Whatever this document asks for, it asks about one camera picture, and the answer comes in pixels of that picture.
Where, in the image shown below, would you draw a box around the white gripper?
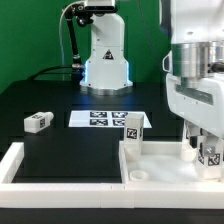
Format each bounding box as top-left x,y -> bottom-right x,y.
166,73 -> 224,157

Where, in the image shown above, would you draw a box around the white square table top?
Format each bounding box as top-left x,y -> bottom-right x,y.
118,139 -> 224,185

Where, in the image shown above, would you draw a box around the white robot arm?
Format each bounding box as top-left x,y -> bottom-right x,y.
80,0 -> 224,157

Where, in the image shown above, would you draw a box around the white U-shaped obstacle fence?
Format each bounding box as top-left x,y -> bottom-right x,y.
0,143 -> 224,209

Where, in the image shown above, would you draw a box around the paper sheet with tags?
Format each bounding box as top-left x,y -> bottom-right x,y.
68,110 -> 153,129

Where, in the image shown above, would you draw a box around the black cable bundle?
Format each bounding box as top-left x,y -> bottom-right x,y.
27,65 -> 84,82

